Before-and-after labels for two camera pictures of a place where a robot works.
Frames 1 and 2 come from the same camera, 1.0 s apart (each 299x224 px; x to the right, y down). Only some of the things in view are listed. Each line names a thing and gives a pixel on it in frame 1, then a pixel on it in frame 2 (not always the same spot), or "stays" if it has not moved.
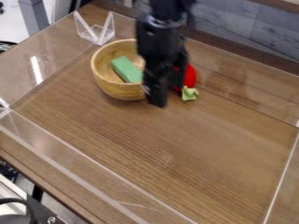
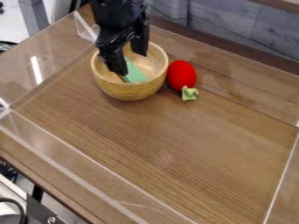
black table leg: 38,193 stays
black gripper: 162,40 -> 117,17
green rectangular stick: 127,70 stays
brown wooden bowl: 109,81 stays
